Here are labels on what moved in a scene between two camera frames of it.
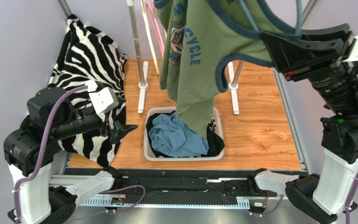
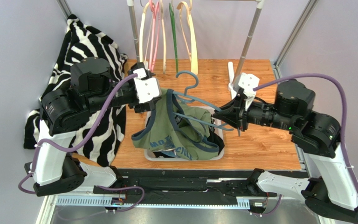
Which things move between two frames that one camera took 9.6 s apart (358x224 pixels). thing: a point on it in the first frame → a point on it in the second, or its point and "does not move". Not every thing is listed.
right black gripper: (317, 66) → (241, 115)
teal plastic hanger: (289, 29) → (186, 98)
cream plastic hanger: (150, 37) → (141, 34)
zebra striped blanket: (87, 54) does not move
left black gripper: (119, 130) → (144, 107)
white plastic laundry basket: (149, 156) does not move
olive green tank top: (196, 36) → (176, 127)
